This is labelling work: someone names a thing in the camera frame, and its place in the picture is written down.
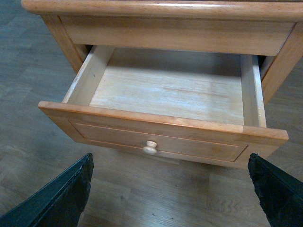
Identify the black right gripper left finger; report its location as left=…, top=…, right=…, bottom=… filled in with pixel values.
left=0, top=153, right=94, bottom=227

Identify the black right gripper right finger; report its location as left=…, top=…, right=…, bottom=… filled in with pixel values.
left=248, top=153, right=303, bottom=227

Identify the drawer wooden knob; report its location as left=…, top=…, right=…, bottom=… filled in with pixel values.
left=143, top=140, right=157, bottom=155

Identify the wooden nightstand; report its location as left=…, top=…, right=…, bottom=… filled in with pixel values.
left=21, top=0, right=303, bottom=103

